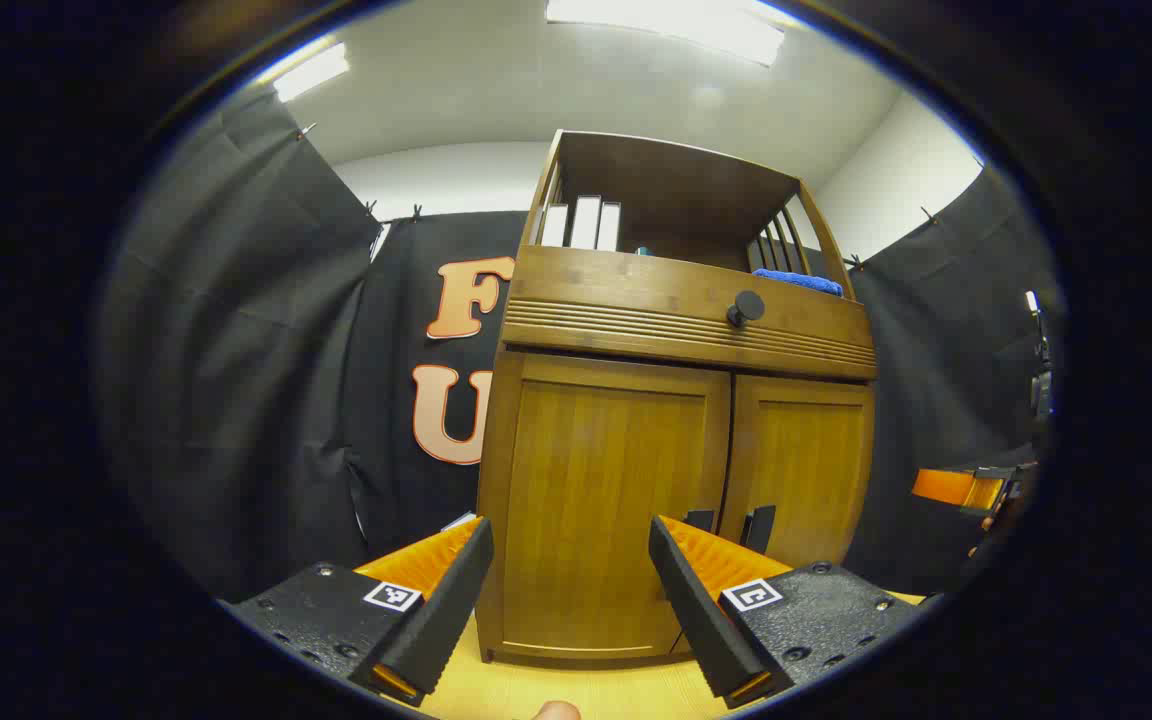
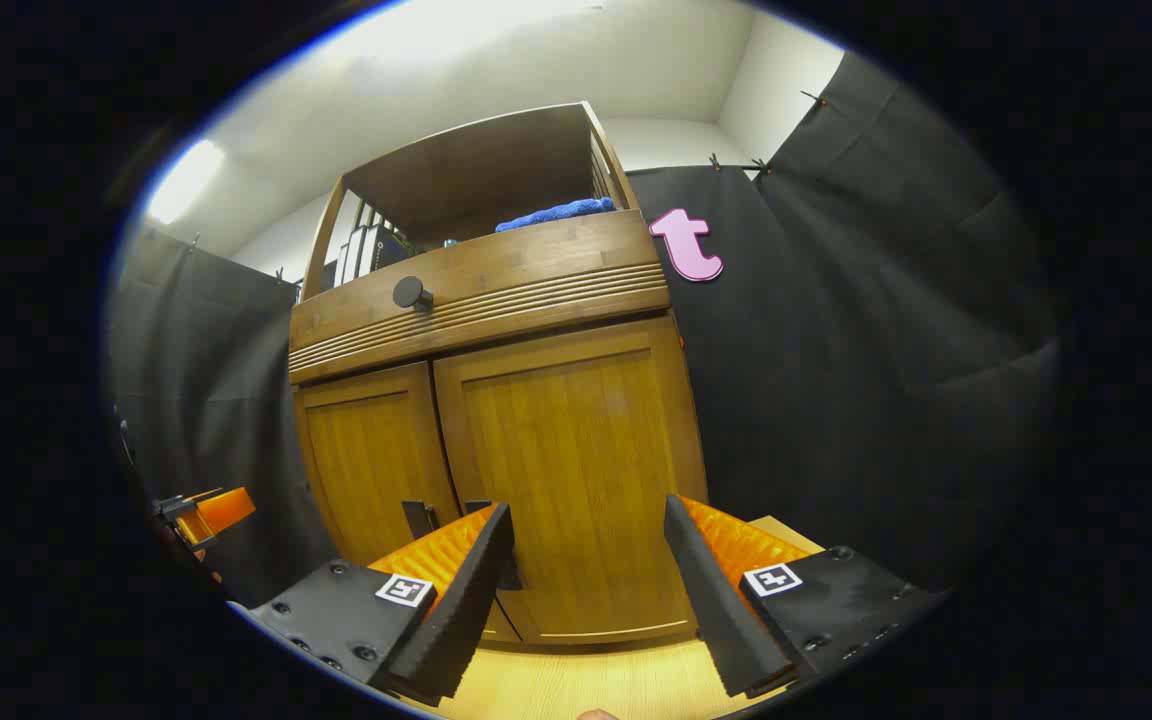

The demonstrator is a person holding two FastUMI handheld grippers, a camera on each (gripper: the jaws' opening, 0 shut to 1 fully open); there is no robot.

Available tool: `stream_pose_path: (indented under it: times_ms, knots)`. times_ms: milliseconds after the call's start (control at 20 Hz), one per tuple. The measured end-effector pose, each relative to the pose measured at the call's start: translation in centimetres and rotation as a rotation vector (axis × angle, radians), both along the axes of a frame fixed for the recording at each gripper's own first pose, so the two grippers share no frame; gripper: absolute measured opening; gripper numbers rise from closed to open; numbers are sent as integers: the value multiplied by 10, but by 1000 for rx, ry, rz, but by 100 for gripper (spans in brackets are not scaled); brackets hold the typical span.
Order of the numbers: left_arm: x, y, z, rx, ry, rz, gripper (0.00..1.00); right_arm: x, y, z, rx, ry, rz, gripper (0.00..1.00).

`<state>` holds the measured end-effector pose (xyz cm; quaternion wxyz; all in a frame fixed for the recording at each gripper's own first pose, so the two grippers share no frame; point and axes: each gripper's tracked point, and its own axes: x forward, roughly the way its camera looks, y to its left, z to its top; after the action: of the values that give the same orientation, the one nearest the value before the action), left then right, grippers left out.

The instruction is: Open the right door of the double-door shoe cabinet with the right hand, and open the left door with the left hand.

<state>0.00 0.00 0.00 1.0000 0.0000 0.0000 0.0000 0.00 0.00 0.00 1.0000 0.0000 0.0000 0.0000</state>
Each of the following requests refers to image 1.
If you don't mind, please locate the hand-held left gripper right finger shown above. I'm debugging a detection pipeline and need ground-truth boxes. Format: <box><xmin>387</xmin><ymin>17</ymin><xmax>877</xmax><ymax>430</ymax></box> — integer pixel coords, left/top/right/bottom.
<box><xmin>648</xmin><ymin>514</ymin><xmax>927</xmax><ymax>711</ymax></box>

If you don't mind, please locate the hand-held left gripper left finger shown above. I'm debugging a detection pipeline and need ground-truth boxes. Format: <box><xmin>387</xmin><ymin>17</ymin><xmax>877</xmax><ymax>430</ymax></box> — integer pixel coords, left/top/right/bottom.
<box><xmin>219</xmin><ymin>515</ymin><xmax>495</xmax><ymax>709</ymax></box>

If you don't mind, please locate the wooden cabinet door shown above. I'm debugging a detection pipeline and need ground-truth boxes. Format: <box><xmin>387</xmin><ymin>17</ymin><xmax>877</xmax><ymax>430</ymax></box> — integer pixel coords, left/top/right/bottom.
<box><xmin>499</xmin><ymin>350</ymin><xmax>734</xmax><ymax>663</ymax></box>
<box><xmin>719</xmin><ymin>372</ymin><xmax>877</xmax><ymax>569</ymax></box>

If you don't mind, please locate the wooden double-door shoe cabinet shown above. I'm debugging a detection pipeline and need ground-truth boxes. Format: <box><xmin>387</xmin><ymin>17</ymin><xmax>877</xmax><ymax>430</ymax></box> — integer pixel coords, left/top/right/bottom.
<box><xmin>474</xmin><ymin>128</ymin><xmax>879</xmax><ymax>669</ymax></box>

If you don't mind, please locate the wooden cabinet drawer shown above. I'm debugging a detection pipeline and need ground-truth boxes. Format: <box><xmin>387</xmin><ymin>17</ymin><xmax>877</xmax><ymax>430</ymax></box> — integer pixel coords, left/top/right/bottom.
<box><xmin>501</xmin><ymin>245</ymin><xmax>879</xmax><ymax>381</ymax></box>

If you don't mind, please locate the blue towel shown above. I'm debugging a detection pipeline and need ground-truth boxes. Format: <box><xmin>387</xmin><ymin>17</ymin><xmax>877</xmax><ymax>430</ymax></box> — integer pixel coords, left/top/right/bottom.
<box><xmin>751</xmin><ymin>268</ymin><xmax>845</xmax><ymax>298</ymax></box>

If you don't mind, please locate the black backdrop cloth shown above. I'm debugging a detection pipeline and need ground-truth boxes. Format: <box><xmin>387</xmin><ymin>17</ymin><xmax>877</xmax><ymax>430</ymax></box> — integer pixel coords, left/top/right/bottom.
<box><xmin>101</xmin><ymin>85</ymin><xmax>1062</xmax><ymax>601</ymax></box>

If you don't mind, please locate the large ceiling light panel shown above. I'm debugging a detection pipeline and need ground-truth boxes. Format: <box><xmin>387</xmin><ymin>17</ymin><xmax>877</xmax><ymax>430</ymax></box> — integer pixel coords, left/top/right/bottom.
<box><xmin>546</xmin><ymin>0</ymin><xmax>787</xmax><ymax>67</ymax></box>

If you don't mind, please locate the small ceiling light panel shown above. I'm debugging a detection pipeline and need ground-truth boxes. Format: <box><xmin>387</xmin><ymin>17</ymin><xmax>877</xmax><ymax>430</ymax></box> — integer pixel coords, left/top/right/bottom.
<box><xmin>273</xmin><ymin>42</ymin><xmax>350</xmax><ymax>103</ymax></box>

